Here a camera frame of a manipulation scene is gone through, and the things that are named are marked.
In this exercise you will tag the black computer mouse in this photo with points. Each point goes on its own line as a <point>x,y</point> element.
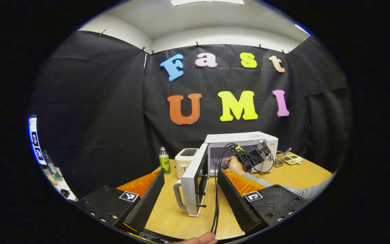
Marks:
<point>66,193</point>

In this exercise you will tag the clear plastic bottle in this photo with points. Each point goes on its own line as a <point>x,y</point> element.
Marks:
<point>51,166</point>

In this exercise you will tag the white toaster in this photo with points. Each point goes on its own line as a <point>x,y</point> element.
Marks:
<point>184,161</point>

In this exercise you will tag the large ceiling light panel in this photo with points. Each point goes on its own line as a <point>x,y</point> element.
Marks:
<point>207,2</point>

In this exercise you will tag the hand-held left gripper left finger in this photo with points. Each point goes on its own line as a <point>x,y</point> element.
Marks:
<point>147,203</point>

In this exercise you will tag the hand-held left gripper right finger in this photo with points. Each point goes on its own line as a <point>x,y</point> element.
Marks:
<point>235,203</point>

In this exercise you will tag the green drink bottle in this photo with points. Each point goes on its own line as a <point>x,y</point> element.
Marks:
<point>164,162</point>

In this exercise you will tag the white divided condiment dish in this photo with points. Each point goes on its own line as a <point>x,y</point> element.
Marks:
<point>293,159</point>

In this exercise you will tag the white microwave oven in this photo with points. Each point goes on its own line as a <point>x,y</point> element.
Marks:
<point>235,137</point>

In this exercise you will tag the black backdrop cloth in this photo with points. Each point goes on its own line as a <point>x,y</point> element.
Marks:
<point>113,101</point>

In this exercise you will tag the white side table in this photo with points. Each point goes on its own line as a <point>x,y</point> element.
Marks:
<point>61,183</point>

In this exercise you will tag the small ceiling light panel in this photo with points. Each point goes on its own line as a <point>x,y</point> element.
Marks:
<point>303,29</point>

